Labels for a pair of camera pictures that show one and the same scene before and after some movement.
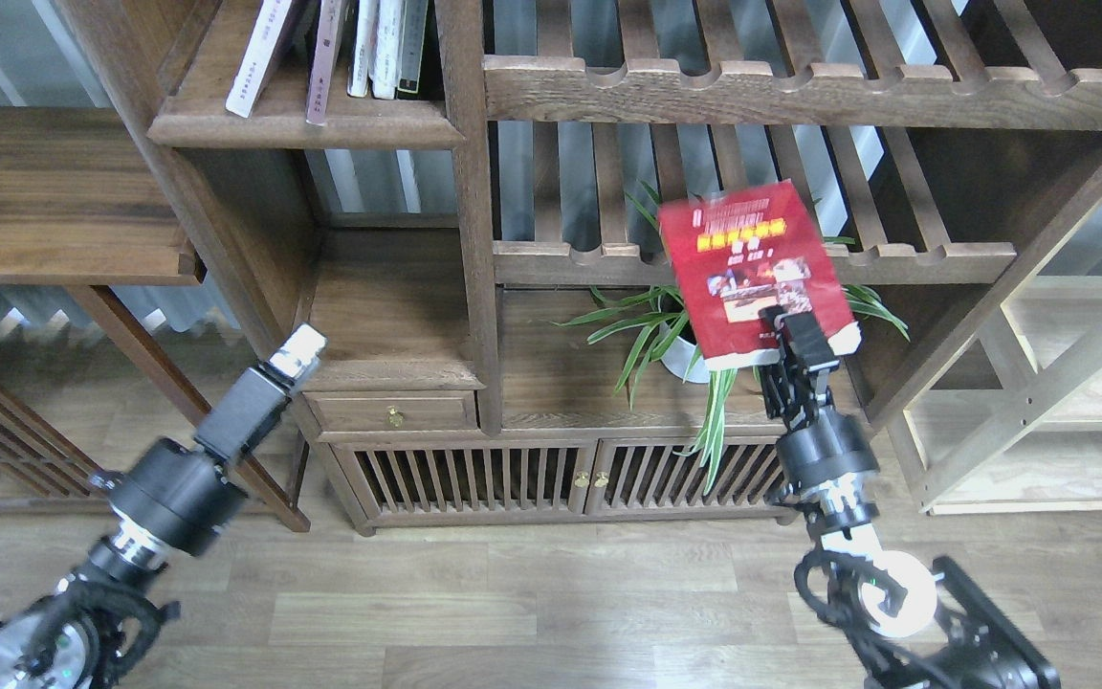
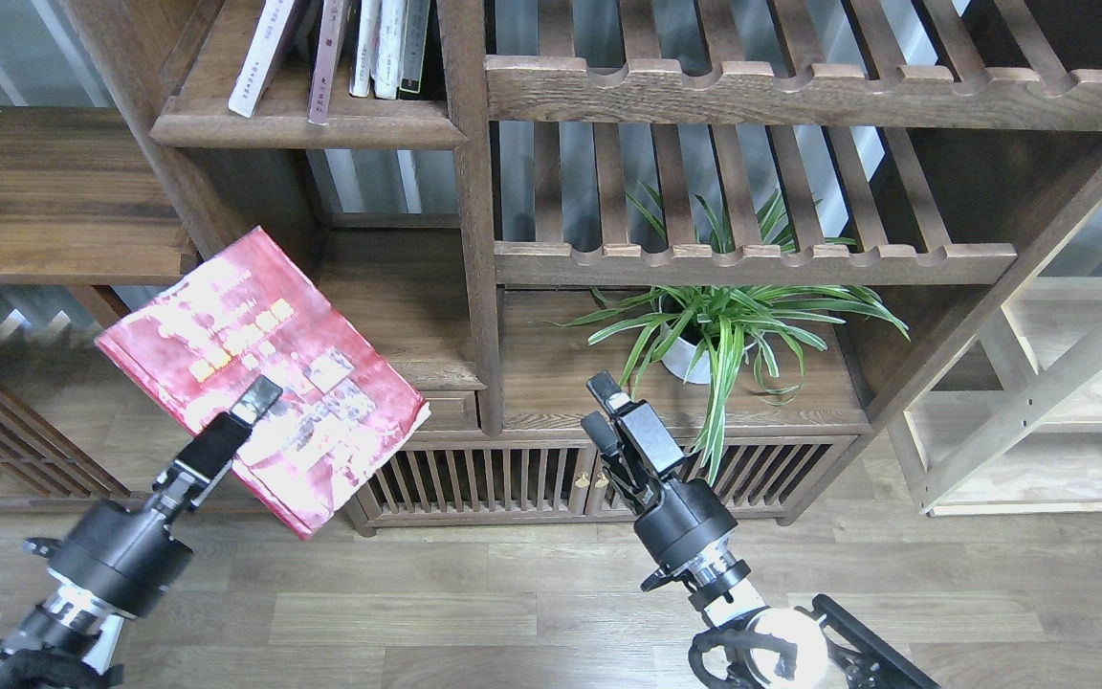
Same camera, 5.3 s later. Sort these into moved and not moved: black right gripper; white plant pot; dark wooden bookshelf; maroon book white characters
Moved: black right gripper
Not moved: dark wooden bookshelf; maroon book white characters; white plant pot
